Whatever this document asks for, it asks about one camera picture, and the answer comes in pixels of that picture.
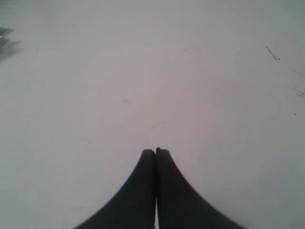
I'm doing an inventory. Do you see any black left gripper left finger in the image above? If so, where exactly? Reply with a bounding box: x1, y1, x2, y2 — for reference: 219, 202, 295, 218
77, 149, 156, 229

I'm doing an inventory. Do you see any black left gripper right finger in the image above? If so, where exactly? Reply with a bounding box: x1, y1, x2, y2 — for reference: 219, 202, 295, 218
155, 148, 242, 229

